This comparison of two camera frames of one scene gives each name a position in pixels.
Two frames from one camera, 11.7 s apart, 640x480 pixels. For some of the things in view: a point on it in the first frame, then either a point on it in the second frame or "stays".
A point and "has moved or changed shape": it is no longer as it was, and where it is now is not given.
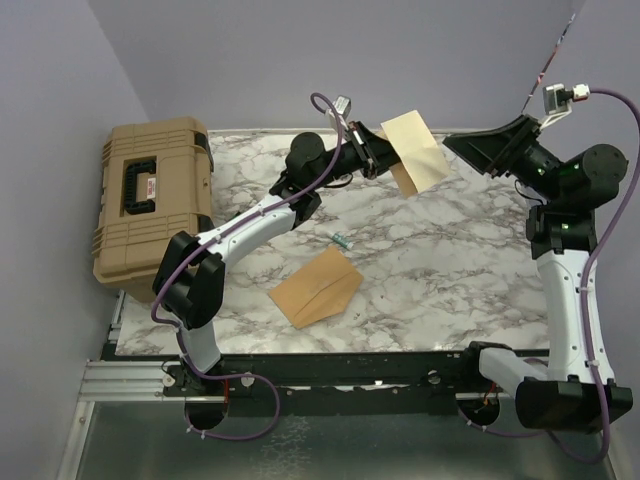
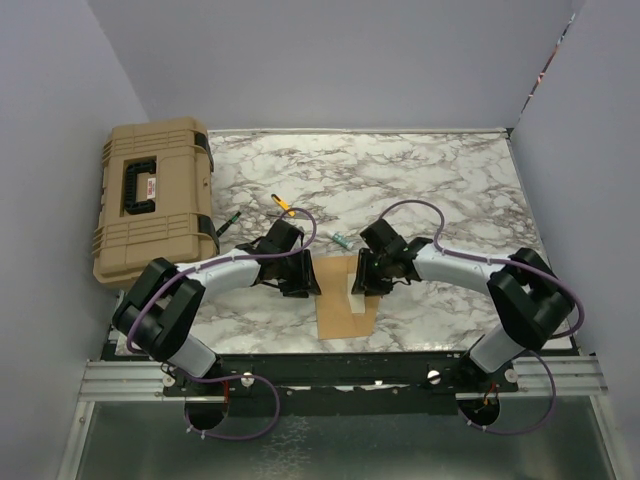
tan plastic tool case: x=157 y=180 stays
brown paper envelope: x=322 y=289 has moved or changed shape
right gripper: x=490 y=150 -> x=363 y=277
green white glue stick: x=342 y=240 stays
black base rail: x=339 y=382 stays
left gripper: x=376 y=153 -> x=306 y=282
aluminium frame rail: x=126 y=381 stays
